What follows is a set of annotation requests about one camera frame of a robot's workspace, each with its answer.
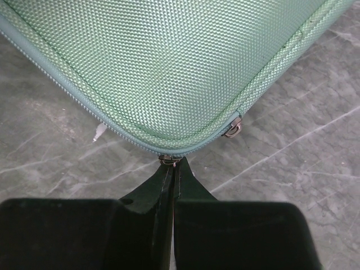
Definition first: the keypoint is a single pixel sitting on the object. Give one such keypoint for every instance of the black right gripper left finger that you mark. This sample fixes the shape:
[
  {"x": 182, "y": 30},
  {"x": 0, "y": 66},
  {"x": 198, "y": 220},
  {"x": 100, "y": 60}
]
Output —
[{"x": 133, "y": 232}]

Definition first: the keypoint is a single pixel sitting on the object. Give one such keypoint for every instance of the mint green medicine case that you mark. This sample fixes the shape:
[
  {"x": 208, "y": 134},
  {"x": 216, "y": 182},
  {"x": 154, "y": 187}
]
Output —
[{"x": 169, "y": 76}]

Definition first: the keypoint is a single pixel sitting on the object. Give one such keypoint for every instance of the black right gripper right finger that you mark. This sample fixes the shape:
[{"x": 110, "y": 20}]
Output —
[{"x": 214, "y": 234}]

